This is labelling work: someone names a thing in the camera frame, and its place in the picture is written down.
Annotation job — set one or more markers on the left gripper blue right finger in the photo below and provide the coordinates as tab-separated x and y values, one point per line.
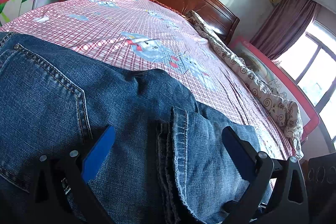
249	163

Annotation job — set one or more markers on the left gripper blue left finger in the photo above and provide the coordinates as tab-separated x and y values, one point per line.
94	159

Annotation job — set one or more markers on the blue denim jeans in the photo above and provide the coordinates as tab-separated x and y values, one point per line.
86	142

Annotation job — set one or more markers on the floral patterned quilt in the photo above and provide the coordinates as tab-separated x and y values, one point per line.
285	113

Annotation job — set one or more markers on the black device at bedside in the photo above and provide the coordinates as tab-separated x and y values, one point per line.
320	182

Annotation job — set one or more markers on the purple window curtain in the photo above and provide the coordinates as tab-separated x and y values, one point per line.
284	26

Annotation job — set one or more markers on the pink plaid bed sheet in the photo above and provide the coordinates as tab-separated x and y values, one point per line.
139	35

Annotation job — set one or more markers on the window with dark frame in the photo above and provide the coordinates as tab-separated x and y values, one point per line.
310	63

